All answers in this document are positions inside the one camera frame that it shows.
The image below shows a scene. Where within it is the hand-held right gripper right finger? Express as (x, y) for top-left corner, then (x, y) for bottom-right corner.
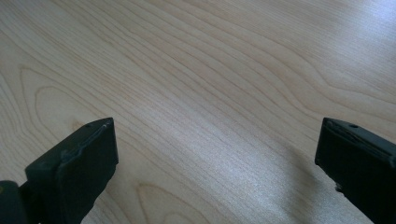
(314, 117), (396, 224)

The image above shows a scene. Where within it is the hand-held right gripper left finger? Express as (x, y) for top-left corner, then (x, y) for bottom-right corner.
(24, 117), (120, 224)

